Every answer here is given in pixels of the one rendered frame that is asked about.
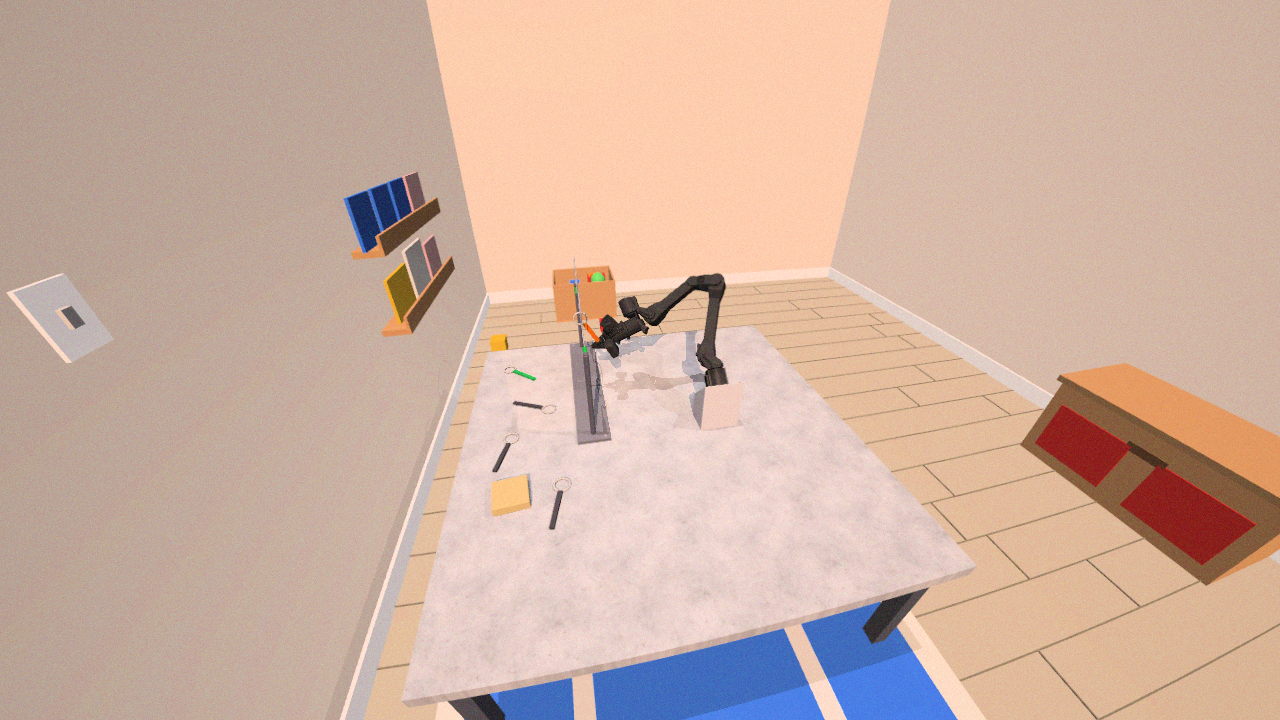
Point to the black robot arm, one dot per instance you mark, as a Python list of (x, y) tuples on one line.
[(654, 314)]

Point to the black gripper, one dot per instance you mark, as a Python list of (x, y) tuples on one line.
[(609, 343)]

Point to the green handle with grey loop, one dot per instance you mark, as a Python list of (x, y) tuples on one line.
[(520, 373)]

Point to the grey ring with dark handle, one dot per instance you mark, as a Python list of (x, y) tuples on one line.
[(534, 406), (557, 502), (504, 452)]

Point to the orange handle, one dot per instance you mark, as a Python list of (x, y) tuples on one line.
[(586, 327)]

